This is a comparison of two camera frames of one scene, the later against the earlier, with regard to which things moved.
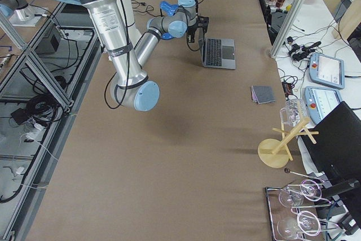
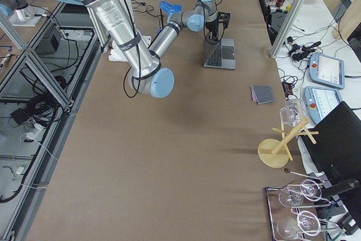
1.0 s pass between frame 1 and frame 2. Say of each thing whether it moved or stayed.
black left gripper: moved
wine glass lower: stayed
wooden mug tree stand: stayed
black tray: stayed
